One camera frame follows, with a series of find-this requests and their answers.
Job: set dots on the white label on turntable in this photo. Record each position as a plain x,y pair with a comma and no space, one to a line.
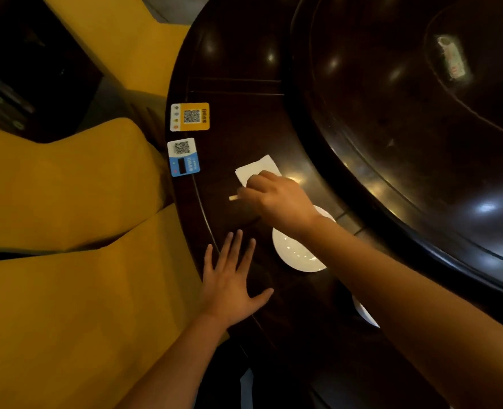
451,57

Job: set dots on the person's left middle finger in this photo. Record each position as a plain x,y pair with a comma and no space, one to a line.
235,251

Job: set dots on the person's right hand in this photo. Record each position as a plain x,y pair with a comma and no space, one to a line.
283,204

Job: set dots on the person's left thumb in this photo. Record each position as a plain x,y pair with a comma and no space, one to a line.
261,298

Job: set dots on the person's left little finger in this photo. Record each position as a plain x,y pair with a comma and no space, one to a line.
208,261

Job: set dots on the person's right forearm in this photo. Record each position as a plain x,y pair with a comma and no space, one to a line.
409,319

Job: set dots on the blue code sticker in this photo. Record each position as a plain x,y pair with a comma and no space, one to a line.
184,158

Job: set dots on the yellow upholstered chair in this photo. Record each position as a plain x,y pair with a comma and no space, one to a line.
128,42
77,319
68,183

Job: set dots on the person's left forearm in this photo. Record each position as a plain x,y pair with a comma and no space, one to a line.
179,366

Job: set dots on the person's right fingers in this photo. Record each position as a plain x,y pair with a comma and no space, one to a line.
258,189

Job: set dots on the white paper napkin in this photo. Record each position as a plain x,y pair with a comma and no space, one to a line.
253,167

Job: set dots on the yellow code sticker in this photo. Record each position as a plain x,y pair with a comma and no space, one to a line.
190,116

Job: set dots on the dark round turntable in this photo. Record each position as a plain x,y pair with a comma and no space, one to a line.
404,123

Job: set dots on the white round plate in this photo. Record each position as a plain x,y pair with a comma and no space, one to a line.
364,313
292,253

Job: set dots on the person's left hand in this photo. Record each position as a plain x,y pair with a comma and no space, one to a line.
228,293

